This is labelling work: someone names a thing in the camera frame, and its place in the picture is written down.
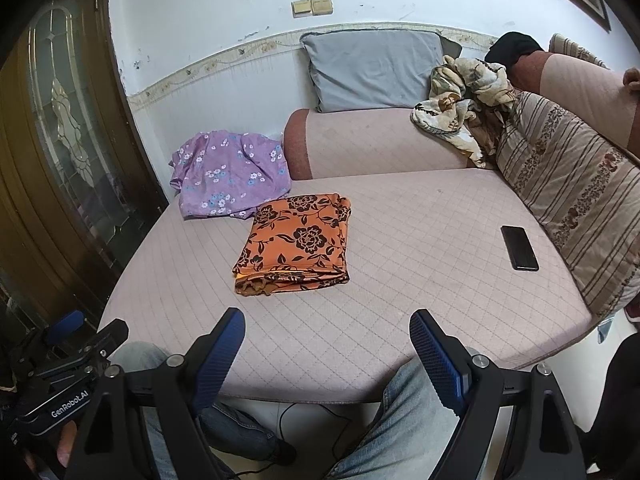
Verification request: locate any black smartphone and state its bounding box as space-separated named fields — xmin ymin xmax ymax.
xmin=501 ymin=225 xmax=540 ymax=272

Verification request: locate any cream floral cloth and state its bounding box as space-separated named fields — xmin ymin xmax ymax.
xmin=411 ymin=55 xmax=518 ymax=171

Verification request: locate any brown striped pillow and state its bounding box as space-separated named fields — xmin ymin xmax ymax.
xmin=492 ymin=90 xmax=640 ymax=318
xmin=548 ymin=33 xmax=612 ymax=70

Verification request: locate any black cloth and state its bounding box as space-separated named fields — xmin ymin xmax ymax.
xmin=484 ymin=31 xmax=546 ymax=68

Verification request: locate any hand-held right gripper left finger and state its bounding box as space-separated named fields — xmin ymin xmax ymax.
xmin=65 ymin=307 xmax=247 ymax=480

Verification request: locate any wooden door with glass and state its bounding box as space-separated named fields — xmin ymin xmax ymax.
xmin=0 ymin=0 xmax=168 ymax=321

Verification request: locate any person's left leg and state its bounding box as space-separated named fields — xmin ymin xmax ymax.
xmin=107 ymin=342 xmax=281 ymax=463

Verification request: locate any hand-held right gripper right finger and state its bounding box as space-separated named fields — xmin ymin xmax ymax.
xmin=409 ymin=309 xmax=586 ymax=480

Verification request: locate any grey pillow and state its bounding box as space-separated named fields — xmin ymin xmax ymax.
xmin=300 ymin=29 xmax=463 ymax=113

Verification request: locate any orange floral shirt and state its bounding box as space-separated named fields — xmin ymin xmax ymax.
xmin=232 ymin=192 xmax=353 ymax=297

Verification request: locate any purple floral garment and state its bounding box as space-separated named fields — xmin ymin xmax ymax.
xmin=169 ymin=130 xmax=292 ymax=221

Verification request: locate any person's leg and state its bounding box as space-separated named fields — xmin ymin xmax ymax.
xmin=107 ymin=342 xmax=281 ymax=463
xmin=325 ymin=357 xmax=481 ymax=480

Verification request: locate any person's right leg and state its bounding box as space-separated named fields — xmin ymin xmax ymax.
xmin=325 ymin=357 xmax=481 ymax=480

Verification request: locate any black shoe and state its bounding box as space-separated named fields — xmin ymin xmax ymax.
xmin=260 ymin=440 xmax=299 ymax=466

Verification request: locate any person's left hand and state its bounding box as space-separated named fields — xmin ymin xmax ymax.
xmin=22 ymin=420 xmax=79 ymax=480

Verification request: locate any black cable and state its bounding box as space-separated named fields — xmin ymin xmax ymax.
xmin=235 ymin=402 xmax=351 ymax=480

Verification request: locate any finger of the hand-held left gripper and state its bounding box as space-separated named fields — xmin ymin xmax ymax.
xmin=42 ymin=310 xmax=85 ymax=347
xmin=75 ymin=319 xmax=130 ymax=361

